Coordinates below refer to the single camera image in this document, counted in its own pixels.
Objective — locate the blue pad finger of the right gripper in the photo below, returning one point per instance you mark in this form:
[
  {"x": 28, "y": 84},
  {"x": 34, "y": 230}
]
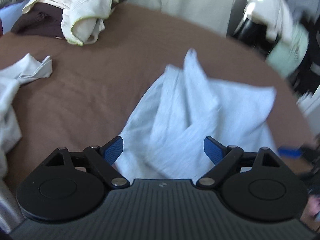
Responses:
[{"x": 293, "y": 153}]

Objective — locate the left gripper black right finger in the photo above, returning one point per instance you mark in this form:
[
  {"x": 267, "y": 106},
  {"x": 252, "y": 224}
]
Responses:
[{"x": 225, "y": 160}]

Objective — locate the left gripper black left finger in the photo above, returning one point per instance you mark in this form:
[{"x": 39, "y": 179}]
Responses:
[{"x": 101, "y": 159}]

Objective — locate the light grey snoopy shirt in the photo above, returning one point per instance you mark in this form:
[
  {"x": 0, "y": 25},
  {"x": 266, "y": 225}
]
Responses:
[{"x": 164, "y": 135}]

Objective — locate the black hanging clothes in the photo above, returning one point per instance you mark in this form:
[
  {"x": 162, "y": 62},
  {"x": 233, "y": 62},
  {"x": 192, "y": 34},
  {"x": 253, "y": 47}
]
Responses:
[{"x": 308, "y": 70}]

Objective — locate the mint green tote bag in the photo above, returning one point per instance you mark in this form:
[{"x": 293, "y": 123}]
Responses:
[{"x": 285, "y": 58}]

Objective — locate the black glossy bag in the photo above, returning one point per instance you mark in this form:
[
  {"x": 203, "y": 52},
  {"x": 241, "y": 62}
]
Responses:
[{"x": 253, "y": 35}]

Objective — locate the white quilted jacket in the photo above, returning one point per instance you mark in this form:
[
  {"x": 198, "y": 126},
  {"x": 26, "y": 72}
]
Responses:
[{"x": 274, "y": 15}]

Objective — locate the dark brown folded garment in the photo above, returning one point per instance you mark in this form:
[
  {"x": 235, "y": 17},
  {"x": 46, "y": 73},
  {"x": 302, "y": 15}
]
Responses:
[{"x": 43, "y": 20}]

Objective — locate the cream knit garment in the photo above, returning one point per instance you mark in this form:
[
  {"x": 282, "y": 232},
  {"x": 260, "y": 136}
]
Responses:
[{"x": 82, "y": 20}]

